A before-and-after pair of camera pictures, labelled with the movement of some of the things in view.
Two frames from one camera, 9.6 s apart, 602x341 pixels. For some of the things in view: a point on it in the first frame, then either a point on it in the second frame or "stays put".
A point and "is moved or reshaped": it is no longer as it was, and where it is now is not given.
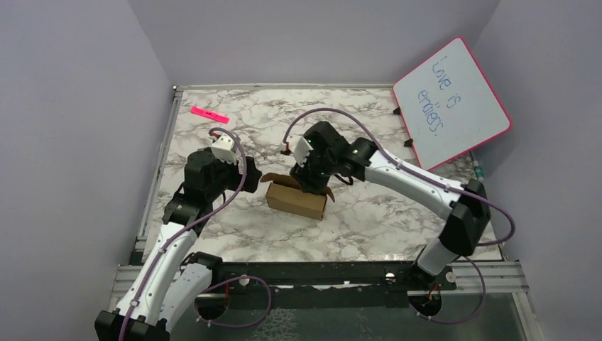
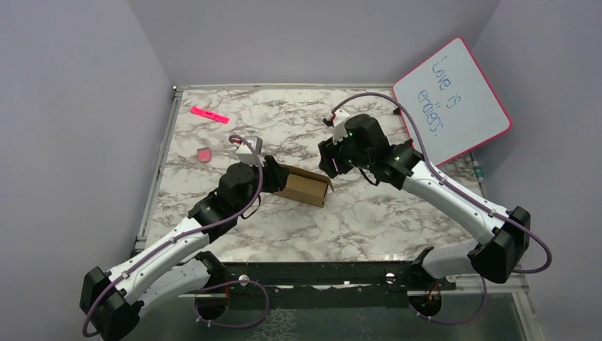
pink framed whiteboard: (447, 106) stays put
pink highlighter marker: (209, 114) stays put
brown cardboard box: (285, 195) is moved or reshaped
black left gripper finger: (252, 176) -> (274, 176)
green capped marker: (480, 176) stays put
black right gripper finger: (310, 182) -> (331, 161)
